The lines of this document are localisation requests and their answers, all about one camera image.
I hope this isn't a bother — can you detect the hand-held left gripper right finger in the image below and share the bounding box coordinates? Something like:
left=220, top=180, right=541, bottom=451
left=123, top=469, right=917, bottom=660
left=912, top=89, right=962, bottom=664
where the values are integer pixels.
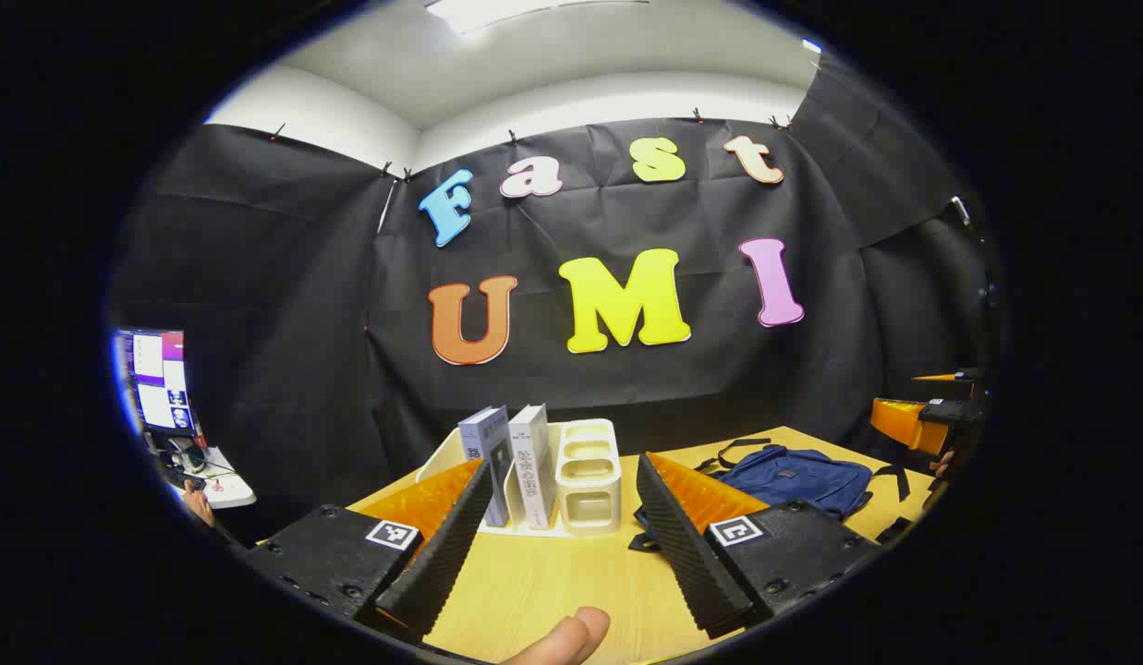
left=634, top=452, right=882, bottom=640

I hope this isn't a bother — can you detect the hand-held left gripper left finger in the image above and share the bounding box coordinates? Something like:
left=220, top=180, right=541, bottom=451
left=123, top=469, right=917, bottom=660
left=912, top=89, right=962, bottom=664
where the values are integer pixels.
left=243, top=459, right=495, bottom=643

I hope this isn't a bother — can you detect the white plastic bookshelf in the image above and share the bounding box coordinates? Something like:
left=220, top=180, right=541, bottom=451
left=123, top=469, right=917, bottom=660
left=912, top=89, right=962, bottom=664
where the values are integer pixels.
left=416, top=417, right=623, bottom=538

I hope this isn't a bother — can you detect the blue schoolbag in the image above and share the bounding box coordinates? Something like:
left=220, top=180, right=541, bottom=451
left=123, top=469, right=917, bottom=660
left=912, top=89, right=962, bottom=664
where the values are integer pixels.
left=629, top=438, right=912, bottom=553

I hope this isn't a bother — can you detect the blue-grey cover book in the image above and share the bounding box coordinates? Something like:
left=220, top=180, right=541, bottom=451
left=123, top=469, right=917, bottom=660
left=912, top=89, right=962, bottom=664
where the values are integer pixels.
left=457, top=405, right=515, bottom=528

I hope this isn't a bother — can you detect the white cover book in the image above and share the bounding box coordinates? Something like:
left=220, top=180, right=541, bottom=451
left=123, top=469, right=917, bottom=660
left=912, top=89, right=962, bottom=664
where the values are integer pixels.
left=508, top=404, right=558, bottom=530

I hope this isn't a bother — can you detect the computer monitor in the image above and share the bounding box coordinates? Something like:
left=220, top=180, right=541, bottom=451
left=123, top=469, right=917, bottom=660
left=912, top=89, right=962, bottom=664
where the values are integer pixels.
left=116, top=328, right=202, bottom=437

